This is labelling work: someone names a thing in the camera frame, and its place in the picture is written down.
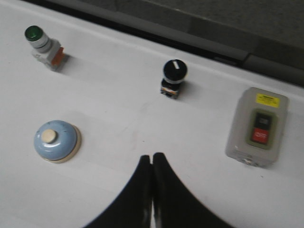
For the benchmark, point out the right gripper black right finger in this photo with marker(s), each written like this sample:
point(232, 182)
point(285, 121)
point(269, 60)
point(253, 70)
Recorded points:
point(174, 205)

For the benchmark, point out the light blue call bell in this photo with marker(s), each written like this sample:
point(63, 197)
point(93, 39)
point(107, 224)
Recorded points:
point(57, 141)

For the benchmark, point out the grey push button box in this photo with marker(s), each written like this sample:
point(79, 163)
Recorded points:
point(257, 128)

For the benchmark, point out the black rotary selector switch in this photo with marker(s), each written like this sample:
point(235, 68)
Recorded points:
point(174, 72)

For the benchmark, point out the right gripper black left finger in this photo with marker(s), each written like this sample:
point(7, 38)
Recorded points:
point(132, 208)

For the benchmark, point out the green pilot light switch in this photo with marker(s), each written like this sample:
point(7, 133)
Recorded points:
point(45, 49)

